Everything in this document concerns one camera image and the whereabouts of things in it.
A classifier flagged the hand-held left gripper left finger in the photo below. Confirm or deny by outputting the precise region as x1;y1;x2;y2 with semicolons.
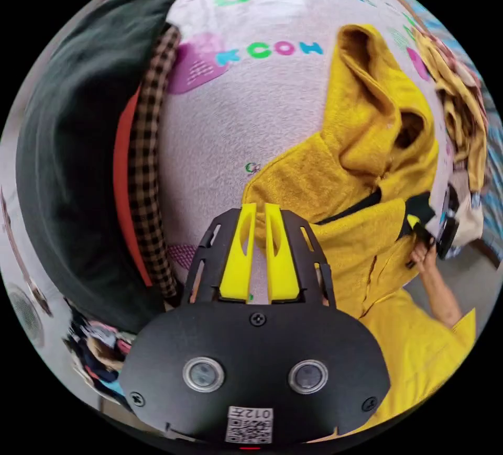
219;203;257;302

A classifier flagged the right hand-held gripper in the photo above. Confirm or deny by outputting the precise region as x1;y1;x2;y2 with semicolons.
398;191;437;251

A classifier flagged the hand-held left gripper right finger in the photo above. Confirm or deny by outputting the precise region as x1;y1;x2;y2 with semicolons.
265;203;308;302

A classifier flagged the yellow long sleeve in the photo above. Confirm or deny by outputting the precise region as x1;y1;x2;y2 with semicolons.
241;24;478;426

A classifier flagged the person's right forearm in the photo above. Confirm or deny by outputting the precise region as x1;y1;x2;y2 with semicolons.
419;268;465;329

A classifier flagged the person's right hand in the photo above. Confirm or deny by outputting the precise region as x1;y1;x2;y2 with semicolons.
409;242;438;276

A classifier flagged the pile of clothes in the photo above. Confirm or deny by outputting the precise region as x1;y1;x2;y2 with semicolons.
15;0;186;335
408;25;490;193

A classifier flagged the bed with pink printed sheet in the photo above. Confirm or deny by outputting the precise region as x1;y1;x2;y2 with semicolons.
147;0;478;298

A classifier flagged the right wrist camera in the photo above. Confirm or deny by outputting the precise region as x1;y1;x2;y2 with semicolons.
436;184;461;261

